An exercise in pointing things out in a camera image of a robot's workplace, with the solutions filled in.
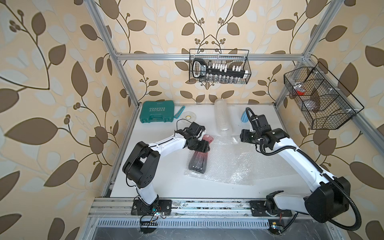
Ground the black wire basket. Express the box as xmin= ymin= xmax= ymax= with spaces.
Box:
xmin=284 ymin=62 xmax=364 ymax=130
xmin=189 ymin=48 xmax=252 ymax=85

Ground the bubble wrapped clear cylinder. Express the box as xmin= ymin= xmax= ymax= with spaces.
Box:
xmin=214 ymin=99 xmax=233 ymax=136

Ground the right black wire basket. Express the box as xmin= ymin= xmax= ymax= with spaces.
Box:
xmin=284 ymin=62 xmax=364 ymax=130

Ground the aluminium front rail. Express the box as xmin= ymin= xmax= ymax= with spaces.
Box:
xmin=89 ymin=198 xmax=295 ymax=230

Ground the red item in basket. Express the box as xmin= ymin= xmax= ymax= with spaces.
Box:
xmin=293 ymin=84 xmax=307 ymax=96

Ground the pink grey glass vase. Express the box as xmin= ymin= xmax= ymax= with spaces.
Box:
xmin=188 ymin=152 xmax=209 ymax=174

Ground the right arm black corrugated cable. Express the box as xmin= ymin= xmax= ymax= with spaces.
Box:
xmin=245 ymin=107 xmax=363 ymax=235

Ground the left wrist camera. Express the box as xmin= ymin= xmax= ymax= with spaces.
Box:
xmin=187 ymin=122 xmax=206 ymax=138

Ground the silver compact disc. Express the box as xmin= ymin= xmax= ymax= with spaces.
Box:
xmin=180 ymin=111 xmax=197 ymax=122

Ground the green plastic tool case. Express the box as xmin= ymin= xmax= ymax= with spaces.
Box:
xmin=140 ymin=100 xmax=175 ymax=123

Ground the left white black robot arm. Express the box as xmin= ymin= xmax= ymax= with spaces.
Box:
xmin=122 ymin=122 xmax=210 ymax=207

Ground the back black wire basket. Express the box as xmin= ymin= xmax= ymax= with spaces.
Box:
xmin=189 ymin=48 xmax=252 ymax=85

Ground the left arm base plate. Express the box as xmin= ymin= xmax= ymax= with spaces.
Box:
xmin=131 ymin=199 xmax=172 ymax=216

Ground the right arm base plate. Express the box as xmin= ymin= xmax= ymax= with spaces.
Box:
xmin=249 ymin=200 xmax=293 ymax=217

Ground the light blue ribbed vase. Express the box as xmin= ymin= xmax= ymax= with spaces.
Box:
xmin=241 ymin=111 xmax=249 ymax=123

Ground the clear bubble wrap sheet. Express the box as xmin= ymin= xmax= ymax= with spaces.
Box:
xmin=237 ymin=143 xmax=297 ymax=185

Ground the bubble dark cylinder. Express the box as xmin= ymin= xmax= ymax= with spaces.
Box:
xmin=183 ymin=134 xmax=262 ymax=186

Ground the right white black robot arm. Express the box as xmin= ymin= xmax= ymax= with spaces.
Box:
xmin=240 ymin=108 xmax=356 ymax=223

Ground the black socket bit holder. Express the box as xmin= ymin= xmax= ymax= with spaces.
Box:
xmin=192 ymin=59 xmax=251 ymax=78

